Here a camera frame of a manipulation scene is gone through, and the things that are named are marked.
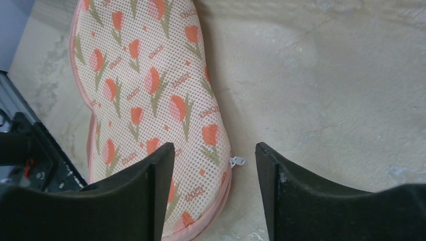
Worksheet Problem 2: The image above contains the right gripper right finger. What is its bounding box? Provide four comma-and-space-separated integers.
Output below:
255, 142, 425, 240

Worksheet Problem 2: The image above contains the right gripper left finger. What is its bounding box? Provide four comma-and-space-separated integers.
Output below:
1, 143, 175, 240

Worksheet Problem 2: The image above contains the floral mesh laundry bag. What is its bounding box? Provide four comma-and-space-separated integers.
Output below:
70, 1, 244, 240

